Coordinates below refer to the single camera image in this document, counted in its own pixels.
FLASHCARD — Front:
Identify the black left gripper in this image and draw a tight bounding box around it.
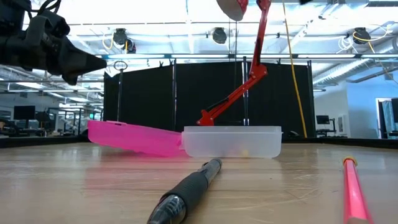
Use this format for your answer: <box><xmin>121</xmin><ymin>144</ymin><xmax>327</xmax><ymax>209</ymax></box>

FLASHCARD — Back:
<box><xmin>0</xmin><ymin>18</ymin><xmax>108</xmax><ymax>86</ymax></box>

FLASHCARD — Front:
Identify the pink pencil box lid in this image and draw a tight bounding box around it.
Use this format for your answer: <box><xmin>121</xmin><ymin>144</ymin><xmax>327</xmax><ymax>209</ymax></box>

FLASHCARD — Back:
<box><xmin>86</xmin><ymin>120</ymin><xmax>184</xmax><ymax>157</ymax></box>

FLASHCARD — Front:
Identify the clear pencil box base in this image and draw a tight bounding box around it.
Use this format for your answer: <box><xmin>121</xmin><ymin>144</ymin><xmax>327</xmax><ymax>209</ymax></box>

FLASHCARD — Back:
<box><xmin>181</xmin><ymin>125</ymin><xmax>283</xmax><ymax>159</ymax></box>

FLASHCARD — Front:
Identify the black gel pen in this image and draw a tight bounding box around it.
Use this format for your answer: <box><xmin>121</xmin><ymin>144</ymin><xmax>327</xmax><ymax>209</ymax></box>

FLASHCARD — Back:
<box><xmin>146</xmin><ymin>157</ymin><xmax>223</xmax><ymax>224</ymax></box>

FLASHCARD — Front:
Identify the long pink highlighter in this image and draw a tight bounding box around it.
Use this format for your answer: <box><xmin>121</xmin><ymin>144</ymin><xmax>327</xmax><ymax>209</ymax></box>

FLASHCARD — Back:
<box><xmin>342</xmin><ymin>156</ymin><xmax>374</xmax><ymax>224</ymax></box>

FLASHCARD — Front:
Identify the background robot workstation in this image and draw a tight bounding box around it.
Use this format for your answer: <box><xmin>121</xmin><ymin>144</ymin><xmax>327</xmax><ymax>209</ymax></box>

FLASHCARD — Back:
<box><xmin>46</xmin><ymin>106</ymin><xmax>104</xmax><ymax>136</ymax></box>

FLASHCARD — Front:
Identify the black ceiling-hung device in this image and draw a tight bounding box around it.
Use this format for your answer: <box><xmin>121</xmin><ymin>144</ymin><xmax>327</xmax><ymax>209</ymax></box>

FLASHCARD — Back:
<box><xmin>126</xmin><ymin>37</ymin><xmax>137</xmax><ymax>54</ymax></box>

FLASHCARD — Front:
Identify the black partition screen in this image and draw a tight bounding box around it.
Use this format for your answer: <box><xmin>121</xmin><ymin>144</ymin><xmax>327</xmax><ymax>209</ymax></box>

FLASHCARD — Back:
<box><xmin>103</xmin><ymin>59</ymin><xmax>315</xmax><ymax>139</ymax></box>

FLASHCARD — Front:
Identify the red desk lamp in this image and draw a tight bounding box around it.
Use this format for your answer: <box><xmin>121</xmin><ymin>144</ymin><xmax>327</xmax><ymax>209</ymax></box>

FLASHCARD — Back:
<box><xmin>197</xmin><ymin>0</ymin><xmax>272</xmax><ymax>126</ymax></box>

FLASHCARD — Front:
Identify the pale grey curtain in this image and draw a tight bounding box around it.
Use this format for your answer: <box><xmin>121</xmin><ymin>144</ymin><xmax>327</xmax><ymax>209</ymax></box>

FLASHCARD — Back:
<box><xmin>381</xmin><ymin>100</ymin><xmax>396</xmax><ymax>131</ymax></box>

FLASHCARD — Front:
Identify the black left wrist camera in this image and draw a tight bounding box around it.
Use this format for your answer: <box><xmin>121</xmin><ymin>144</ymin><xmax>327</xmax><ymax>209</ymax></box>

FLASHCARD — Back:
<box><xmin>26</xmin><ymin>9</ymin><xmax>71</xmax><ymax>41</ymax></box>

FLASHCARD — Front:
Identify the thin stand with ring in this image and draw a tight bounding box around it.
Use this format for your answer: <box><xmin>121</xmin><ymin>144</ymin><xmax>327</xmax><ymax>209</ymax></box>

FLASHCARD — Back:
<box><xmin>113</xmin><ymin>60</ymin><xmax>128</xmax><ymax>131</ymax></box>

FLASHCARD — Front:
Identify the yellow hanging cable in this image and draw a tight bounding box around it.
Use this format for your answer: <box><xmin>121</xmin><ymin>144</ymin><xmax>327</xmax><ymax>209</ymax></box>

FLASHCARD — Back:
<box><xmin>282</xmin><ymin>0</ymin><xmax>308</xmax><ymax>138</ymax></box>

